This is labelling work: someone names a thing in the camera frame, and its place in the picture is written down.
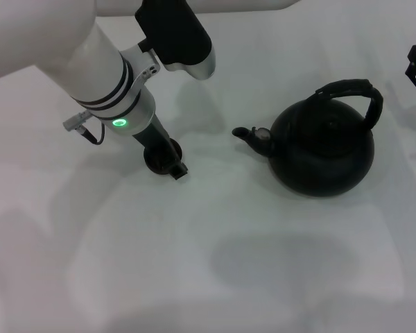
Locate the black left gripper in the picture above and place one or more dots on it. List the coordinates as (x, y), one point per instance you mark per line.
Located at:
(150, 135)

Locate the dark brown teacup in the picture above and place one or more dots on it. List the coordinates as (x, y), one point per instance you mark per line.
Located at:
(156, 163)

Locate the black round kettle teapot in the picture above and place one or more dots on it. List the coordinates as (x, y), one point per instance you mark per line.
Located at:
(319, 156)

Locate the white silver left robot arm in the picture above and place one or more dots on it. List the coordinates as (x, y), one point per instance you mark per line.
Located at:
(90, 59)

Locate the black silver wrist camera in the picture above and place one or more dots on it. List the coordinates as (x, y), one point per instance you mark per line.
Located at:
(180, 31)

